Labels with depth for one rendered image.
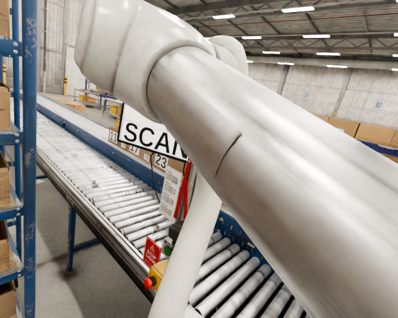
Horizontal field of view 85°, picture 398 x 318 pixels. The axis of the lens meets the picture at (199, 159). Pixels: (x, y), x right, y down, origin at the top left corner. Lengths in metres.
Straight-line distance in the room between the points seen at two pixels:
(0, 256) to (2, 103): 0.41
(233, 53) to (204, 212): 0.30
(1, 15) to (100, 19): 0.39
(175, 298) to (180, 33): 0.37
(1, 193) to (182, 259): 0.52
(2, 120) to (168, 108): 0.53
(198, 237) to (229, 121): 0.29
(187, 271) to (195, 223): 0.08
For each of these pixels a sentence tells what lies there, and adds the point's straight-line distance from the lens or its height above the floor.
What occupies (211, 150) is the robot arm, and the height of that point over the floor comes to 1.47.
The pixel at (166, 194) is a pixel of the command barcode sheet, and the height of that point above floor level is 1.14.
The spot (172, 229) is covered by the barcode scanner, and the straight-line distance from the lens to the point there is 0.77.
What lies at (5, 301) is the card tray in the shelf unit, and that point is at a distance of 0.98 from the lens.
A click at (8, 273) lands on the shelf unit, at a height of 0.94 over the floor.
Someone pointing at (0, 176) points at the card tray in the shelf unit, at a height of 1.22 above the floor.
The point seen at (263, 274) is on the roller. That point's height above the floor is 0.75.
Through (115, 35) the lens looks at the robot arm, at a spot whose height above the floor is 1.55.
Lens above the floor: 1.50
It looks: 15 degrees down
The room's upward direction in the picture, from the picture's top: 12 degrees clockwise
